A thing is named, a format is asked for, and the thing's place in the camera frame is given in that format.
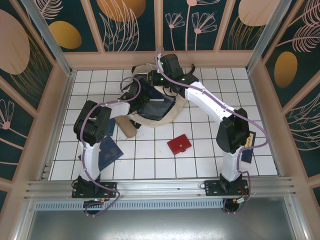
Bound tan pencil case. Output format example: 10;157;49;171
117;116;138;138

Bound beige canvas backpack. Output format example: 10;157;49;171
118;62;198;130

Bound red leather wallet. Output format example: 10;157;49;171
166;134;192;156

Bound grey metal plate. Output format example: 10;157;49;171
13;209;310;240

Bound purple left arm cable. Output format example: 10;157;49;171
79;76;144;217

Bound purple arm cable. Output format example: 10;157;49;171
154;46;270;215
79;76;144;217

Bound aluminium side rail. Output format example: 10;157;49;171
37;70;77;181
246;69;286;177

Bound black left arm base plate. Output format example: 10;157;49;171
71;181;118;199

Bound aluminium mounting rail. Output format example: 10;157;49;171
23;176;298;201

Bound aluminium corner post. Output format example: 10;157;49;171
21;0;77;77
246;0;292;73

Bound slotted grey cable duct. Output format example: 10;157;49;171
34;201;226;211

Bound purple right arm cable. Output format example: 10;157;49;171
154;46;270;215

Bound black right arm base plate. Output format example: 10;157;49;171
204;179;251;197

